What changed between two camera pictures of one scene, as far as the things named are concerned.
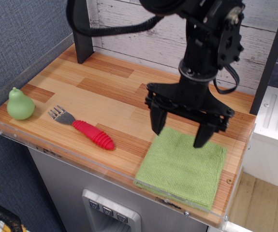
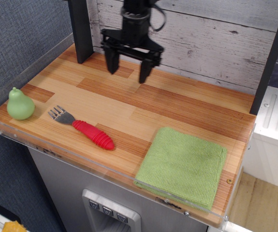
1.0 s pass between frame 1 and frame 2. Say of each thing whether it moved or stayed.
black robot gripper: moved
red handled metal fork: stayed
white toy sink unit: stayed
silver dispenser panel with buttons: stayed
